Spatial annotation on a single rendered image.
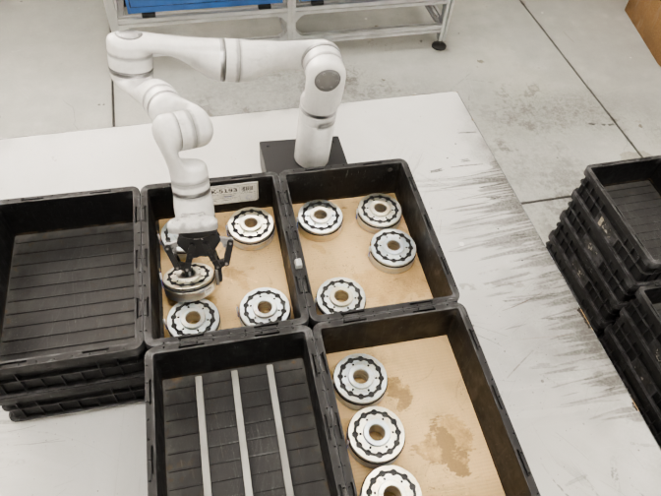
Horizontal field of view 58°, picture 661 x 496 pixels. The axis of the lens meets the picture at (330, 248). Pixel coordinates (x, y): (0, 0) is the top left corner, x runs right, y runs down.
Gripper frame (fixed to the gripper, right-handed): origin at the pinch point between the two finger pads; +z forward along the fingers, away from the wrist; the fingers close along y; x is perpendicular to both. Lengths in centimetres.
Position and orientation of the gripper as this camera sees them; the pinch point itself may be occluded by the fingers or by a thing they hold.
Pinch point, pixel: (204, 277)
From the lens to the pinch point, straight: 125.8
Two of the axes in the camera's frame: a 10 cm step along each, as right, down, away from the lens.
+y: -9.9, 0.9, -1.1
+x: 1.4, 4.8, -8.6
